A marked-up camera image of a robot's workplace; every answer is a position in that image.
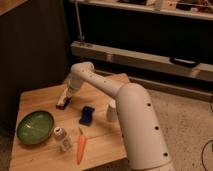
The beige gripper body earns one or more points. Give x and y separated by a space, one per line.
69 93

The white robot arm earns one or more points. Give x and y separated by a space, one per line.
143 138

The blue sponge block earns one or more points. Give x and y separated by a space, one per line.
86 115

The white paper cup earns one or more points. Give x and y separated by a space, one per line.
111 114

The orange carrot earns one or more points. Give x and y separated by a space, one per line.
81 146

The green bowl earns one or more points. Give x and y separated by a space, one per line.
35 127

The small white bottle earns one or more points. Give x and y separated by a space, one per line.
62 138

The metal pole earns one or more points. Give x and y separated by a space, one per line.
81 36

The wooden shelf beam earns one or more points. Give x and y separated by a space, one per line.
141 60

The upper shelf with clutter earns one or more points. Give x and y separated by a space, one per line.
196 9

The black handle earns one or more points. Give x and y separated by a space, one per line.
183 63

